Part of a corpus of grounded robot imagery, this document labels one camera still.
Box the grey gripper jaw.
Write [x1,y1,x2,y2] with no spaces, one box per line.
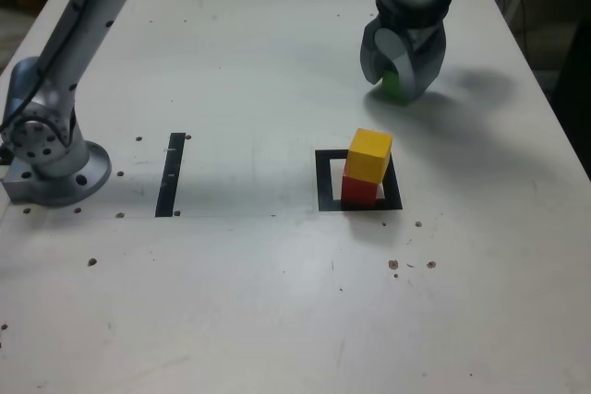
[374,23,448,103]
[361,19,387,85]

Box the green cube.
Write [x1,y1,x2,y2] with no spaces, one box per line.
[380,69,410,102]

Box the yellow cube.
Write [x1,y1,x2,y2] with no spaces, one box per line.
[346,127,393,184]

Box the red cube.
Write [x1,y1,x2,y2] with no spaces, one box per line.
[340,161,385,209]

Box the black tape square outline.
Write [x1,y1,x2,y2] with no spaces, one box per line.
[314,148,404,213]

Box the black tape strip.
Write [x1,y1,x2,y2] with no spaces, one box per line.
[154,132,187,219]

